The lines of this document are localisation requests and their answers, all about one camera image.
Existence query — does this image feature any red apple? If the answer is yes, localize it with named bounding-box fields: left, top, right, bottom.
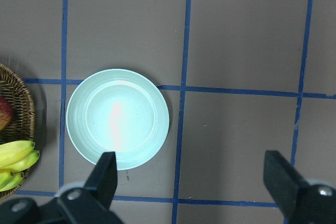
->
left=0, top=96, right=14, bottom=131

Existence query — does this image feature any yellow banana bunch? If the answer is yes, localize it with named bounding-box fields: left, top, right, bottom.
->
left=1, top=140, right=40, bottom=192

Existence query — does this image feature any light green plate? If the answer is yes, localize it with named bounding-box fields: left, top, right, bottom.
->
left=66, top=69, right=170, bottom=170

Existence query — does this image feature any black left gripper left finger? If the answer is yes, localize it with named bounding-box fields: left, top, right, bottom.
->
left=57, top=152, right=122, bottom=223

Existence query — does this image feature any wicker fruit basket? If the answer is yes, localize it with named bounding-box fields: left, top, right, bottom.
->
left=0, top=62, right=36, bottom=200

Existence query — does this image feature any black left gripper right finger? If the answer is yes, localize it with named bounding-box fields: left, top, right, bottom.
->
left=263, top=151, right=335, bottom=223

